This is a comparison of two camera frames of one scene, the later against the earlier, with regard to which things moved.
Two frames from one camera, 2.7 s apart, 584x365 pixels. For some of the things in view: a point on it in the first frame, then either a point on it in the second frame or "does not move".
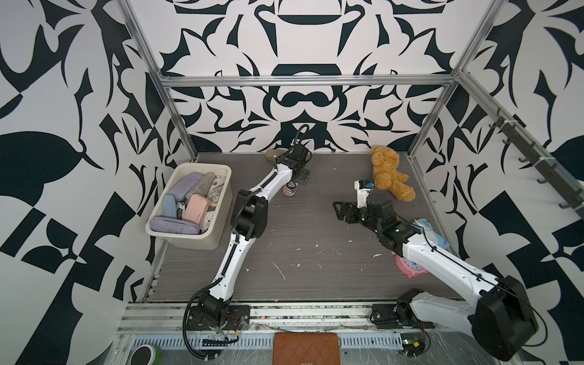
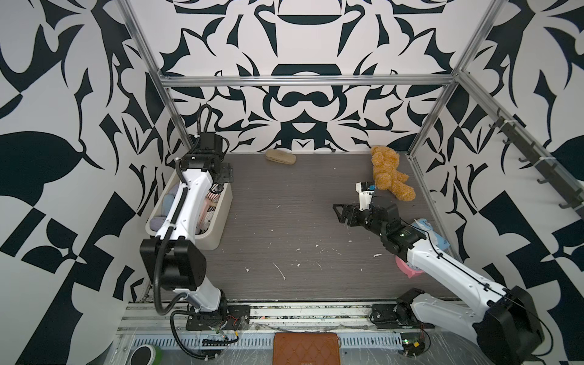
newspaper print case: (290, 188) → (217, 188)
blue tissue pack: (424, 226) does not move
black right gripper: (352, 207) does not move
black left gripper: (303, 176) → (227, 174)
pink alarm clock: (407, 267) does not move
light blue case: (169, 206) does not move
